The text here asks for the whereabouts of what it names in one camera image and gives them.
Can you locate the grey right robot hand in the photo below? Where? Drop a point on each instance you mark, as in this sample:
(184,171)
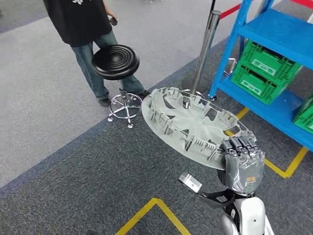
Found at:
(244,172)

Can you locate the grey plastic wheel cover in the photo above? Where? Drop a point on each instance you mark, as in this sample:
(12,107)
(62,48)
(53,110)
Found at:
(195,126)

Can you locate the blue metal shelf rack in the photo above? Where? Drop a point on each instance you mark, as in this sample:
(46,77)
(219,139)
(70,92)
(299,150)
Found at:
(276,29)

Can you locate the red barrier belt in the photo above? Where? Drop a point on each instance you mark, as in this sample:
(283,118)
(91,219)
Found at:
(229,11)
(303,2)

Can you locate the black stool chrome base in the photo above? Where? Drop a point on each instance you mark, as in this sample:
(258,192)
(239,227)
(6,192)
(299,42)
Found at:
(115,61)

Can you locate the person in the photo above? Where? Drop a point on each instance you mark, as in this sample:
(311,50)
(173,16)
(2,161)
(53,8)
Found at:
(78,19)

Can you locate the black camera bracket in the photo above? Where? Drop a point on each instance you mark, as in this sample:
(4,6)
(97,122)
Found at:
(215,198)

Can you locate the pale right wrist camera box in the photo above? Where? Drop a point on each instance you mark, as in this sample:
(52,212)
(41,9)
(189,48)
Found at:
(191,183)

